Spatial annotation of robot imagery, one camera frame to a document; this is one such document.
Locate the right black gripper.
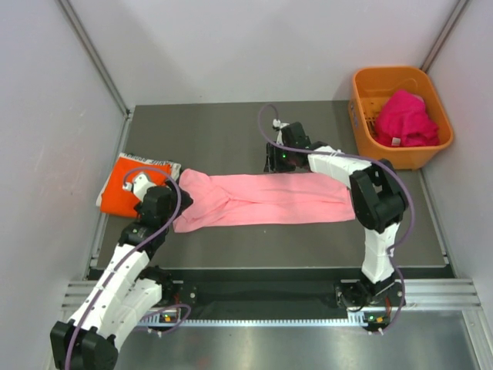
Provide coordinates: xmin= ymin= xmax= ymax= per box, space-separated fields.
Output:
xmin=263 ymin=142 xmax=296 ymax=174

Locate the white printed t shirt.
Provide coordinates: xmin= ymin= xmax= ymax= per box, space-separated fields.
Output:
xmin=95 ymin=152 xmax=183 ymax=209

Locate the light pink t shirt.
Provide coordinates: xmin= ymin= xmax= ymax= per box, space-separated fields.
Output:
xmin=173 ymin=170 xmax=355 ymax=234

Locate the magenta t shirt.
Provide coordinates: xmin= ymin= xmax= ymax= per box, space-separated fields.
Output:
xmin=374 ymin=89 xmax=440 ymax=147

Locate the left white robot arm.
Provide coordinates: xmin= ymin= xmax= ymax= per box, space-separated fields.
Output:
xmin=50 ymin=183 xmax=193 ymax=369

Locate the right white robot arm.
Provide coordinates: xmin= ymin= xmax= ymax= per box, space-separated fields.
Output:
xmin=264 ymin=119 xmax=408 ymax=309

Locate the orange plastic basket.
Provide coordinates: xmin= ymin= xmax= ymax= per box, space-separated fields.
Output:
xmin=348 ymin=66 xmax=454 ymax=170

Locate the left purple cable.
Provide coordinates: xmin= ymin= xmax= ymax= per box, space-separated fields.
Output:
xmin=63 ymin=166 xmax=193 ymax=370

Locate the purple cable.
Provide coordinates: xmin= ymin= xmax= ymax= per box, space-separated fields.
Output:
xmin=63 ymin=166 xmax=193 ymax=370
xmin=257 ymin=103 xmax=415 ymax=335

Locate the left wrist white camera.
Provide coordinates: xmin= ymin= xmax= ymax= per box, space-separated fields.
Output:
xmin=122 ymin=172 xmax=156 ymax=201

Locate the wrist white camera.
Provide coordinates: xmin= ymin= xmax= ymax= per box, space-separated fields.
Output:
xmin=272 ymin=119 xmax=289 ymax=132
xmin=122 ymin=172 xmax=156 ymax=201

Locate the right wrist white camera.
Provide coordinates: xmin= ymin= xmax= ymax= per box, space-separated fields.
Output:
xmin=272 ymin=119 xmax=289 ymax=132

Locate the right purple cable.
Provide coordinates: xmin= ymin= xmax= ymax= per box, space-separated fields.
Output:
xmin=257 ymin=103 xmax=415 ymax=335

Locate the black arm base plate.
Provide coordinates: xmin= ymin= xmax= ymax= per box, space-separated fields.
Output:
xmin=86 ymin=267 xmax=458 ymax=320

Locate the grey slotted cable duct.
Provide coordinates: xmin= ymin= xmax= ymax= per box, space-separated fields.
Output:
xmin=136 ymin=310 xmax=385 ymax=330

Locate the aluminium frame rail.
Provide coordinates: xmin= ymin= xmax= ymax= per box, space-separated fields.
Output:
xmin=62 ymin=278 xmax=481 ymax=311

